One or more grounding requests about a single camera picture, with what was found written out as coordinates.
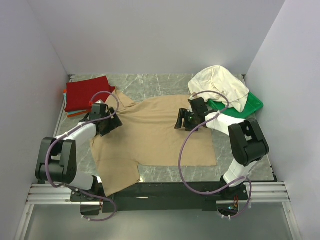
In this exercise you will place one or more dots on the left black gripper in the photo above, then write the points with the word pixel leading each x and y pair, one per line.
pixel 110 124

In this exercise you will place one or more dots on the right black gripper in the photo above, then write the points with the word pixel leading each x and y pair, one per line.
pixel 186 120

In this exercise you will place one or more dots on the beige t shirt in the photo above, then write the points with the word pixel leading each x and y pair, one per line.
pixel 147 137

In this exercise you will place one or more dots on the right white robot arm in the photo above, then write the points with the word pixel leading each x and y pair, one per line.
pixel 248 143

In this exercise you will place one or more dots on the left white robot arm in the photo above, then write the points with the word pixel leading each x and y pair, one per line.
pixel 57 157

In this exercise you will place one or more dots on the folded red t shirt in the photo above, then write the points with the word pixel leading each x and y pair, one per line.
pixel 79 94

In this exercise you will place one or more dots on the folded light blue t shirt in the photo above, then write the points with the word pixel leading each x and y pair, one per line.
pixel 72 113

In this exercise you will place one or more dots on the folded orange t shirt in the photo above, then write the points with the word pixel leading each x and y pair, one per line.
pixel 75 114

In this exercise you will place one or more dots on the white t shirt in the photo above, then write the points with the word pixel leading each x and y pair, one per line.
pixel 220 86

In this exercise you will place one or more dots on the black base beam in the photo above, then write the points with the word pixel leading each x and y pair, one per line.
pixel 165 196

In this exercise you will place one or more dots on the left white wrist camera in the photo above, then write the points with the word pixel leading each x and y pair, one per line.
pixel 91 103

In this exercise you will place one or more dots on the aluminium frame rail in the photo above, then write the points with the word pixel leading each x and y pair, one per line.
pixel 258 192

